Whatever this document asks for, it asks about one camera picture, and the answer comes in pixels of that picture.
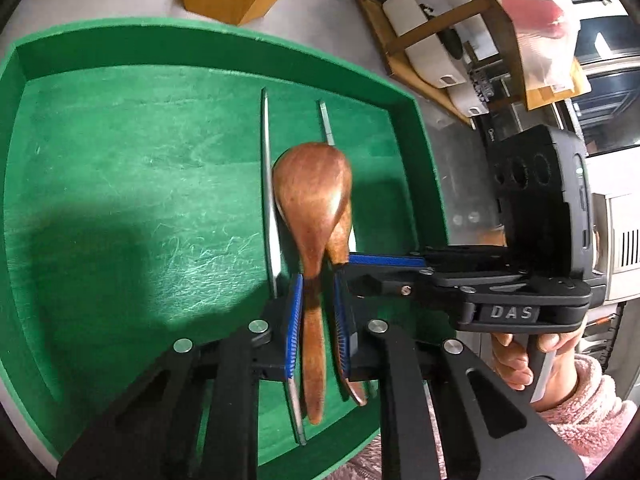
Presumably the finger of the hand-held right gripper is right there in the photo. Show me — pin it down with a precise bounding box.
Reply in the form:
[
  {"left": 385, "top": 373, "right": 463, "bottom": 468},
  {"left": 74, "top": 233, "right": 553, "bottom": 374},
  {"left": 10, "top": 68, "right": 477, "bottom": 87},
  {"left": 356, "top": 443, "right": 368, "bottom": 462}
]
[
  {"left": 348, "top": 245, "right": 509, "bottom": 272},
  {"left": 335, "top": 264, "right": 466, "bottom": 314}
]

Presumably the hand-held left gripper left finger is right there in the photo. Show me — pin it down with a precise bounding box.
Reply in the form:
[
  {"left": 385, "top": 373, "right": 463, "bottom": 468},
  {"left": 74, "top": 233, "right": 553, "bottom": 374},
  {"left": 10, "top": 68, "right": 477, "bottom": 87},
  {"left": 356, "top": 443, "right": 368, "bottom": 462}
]
[{"left": 56, "top": 273, "right": 304, "bottom": 480}]

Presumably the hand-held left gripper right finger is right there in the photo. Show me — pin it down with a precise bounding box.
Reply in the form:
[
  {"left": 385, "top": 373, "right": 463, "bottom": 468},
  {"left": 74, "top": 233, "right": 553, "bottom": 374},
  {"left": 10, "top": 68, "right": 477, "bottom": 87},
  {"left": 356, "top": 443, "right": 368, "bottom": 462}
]
[{"left": 333, "top": 274, "right": 586, "bottom": 480}]

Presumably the brown wooden spoon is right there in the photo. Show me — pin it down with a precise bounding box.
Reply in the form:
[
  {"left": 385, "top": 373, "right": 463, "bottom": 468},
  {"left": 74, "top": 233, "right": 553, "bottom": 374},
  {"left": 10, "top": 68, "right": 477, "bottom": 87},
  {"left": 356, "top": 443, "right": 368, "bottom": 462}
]
[
  {"left": 325, "top": 160, "right": 369, "bottom": 407},
  {"left": 272, "top": 142, "right": 352, "bottom": 425}
]

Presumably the green wooden tray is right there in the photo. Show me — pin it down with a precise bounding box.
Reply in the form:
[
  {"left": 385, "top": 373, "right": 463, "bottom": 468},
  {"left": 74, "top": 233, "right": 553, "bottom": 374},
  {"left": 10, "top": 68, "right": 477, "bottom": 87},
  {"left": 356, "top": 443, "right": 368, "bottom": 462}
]
[{"left": 0, "top": 17, "right": 451, "bottom": 476}]

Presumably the person's right forearm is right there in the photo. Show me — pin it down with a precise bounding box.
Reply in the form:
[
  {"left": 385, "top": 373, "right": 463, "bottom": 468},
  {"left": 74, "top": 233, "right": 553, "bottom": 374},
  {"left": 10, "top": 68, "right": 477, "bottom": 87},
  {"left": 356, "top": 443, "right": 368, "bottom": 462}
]
[{"left": 537, "top": 354, "right": 632, "bottom": 472}]

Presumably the person's right hand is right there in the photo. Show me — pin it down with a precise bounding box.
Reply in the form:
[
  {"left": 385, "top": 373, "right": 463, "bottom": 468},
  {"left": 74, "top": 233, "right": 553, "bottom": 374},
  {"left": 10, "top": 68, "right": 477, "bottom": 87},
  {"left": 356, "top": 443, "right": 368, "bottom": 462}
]
[{"left": 491, "top": 331, "right": 578, "bottom": 409}]

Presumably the white appliance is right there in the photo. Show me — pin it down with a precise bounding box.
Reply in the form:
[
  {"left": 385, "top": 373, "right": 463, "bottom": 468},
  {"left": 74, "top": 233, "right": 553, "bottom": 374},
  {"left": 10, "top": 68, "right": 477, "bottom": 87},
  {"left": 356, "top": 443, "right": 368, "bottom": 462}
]
[{"left": 590, "top": 192, "right": 640, "bottom": 303}]

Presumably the tan box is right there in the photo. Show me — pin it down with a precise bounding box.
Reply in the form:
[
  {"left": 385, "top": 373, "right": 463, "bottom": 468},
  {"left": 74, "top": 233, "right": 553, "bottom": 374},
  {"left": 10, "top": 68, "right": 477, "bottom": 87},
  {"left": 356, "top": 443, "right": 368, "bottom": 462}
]
[{"left": 522, "top": 57, "right": 592, "bottom": 111}]

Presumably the short white storage basket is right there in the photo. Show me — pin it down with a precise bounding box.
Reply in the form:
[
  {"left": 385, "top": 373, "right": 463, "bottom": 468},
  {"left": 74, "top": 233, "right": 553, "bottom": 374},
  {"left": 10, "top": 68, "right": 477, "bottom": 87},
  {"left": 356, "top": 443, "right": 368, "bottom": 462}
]
[{"left": 446, "top": 77, "right": 493, "bottom": 117}]

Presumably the blue patterned jar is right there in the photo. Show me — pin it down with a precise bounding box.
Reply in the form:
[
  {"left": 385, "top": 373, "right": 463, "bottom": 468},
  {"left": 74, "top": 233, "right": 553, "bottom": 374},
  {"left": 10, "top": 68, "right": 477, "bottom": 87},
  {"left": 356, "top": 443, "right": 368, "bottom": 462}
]
[{"left": 467, "top": 66, "right": 496, "bottom": 99}]

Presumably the plastic bag with red item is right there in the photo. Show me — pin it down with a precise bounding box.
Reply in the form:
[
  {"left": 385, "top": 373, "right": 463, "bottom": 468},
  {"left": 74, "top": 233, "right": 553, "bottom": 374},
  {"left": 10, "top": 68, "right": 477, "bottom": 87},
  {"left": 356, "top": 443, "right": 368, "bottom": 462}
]
[{"left": 460, "top": 0, "right": 583, "bottom": 92}]

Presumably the wooden shelf rack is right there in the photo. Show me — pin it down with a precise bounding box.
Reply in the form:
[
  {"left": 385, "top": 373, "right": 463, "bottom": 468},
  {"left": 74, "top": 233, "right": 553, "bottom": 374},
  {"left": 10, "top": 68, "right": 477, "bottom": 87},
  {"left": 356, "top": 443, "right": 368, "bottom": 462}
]
[{"left": 348, "top": 0, "right": 533, "bottom": 128}]

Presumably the black kitchen tool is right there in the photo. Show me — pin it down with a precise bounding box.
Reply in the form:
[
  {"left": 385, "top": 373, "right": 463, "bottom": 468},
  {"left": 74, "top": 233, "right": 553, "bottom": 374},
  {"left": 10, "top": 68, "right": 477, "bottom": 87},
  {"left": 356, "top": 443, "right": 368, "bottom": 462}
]
[{"left": 420, "top": 2, "right": 467, "bottom": 61}]

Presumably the red package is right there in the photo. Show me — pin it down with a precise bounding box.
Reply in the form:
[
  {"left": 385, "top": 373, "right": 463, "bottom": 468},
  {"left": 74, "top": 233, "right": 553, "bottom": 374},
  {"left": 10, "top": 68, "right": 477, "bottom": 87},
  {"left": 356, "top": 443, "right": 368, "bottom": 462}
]
[{"left": 501, "top": 0, "right": 566, "bottom": 39}]

